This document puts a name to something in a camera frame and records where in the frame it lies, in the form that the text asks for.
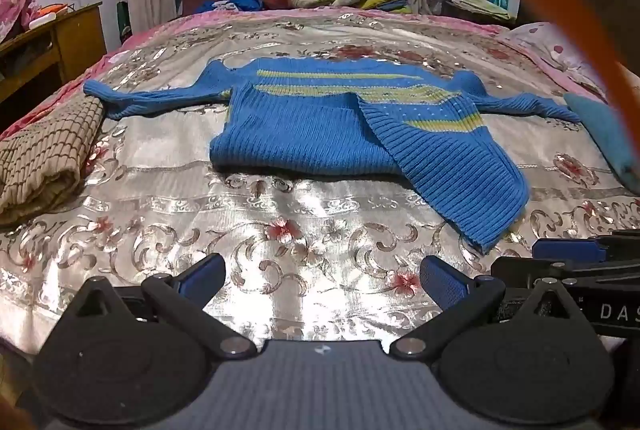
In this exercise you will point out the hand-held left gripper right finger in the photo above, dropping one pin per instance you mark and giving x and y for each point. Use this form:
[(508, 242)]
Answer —
[(442, 284)]

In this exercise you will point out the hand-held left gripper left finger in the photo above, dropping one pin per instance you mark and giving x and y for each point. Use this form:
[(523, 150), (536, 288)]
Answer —
[(207, 279)]

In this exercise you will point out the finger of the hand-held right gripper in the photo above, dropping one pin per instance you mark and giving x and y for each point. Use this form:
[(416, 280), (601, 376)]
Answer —
[(565, 250), (530, 267)]

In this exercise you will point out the blue striped knit sweater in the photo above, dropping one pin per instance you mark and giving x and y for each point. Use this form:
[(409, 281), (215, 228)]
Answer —
[(320, 130)]

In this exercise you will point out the teal cloth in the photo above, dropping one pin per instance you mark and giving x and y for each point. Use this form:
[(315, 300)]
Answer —
[(607, 130)]

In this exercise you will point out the white dotted pillow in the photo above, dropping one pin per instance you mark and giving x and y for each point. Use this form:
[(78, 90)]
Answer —
[(545, 45)]

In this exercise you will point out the brown checked folded blanket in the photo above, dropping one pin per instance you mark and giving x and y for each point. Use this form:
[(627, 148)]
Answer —
[(40, 155)]

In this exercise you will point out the pale folded cloth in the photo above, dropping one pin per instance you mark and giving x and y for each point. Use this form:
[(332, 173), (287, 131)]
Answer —
[(482, 7)]

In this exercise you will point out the dark green bottle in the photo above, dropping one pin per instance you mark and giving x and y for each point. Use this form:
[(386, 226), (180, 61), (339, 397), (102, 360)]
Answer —
[(124, 22)]

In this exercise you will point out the wooden desk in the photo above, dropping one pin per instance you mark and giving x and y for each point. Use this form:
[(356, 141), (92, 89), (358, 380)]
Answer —
[(75, 40)]

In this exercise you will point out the blue crumpled cloth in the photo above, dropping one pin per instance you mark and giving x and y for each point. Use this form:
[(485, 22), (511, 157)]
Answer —
[(240, 2)]

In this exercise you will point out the orange and white item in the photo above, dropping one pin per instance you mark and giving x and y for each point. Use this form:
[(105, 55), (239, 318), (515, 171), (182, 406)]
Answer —
[(47, 15)]

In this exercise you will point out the pink floral bag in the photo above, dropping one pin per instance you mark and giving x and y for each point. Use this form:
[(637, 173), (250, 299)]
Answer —
[(15, 0)]

